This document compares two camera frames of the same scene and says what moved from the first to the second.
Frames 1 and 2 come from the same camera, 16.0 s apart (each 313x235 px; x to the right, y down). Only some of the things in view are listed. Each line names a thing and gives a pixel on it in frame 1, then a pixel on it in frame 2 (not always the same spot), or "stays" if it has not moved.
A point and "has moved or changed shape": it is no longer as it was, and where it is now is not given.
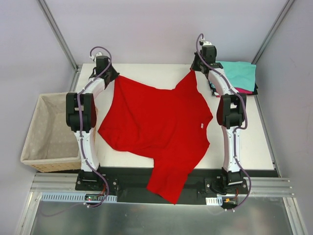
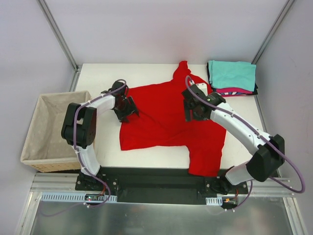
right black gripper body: [196, 65] to [190, 107]
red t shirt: [170, 127] has moved or changed shape
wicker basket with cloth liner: [51, 145] stays
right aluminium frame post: [285, 10] stays
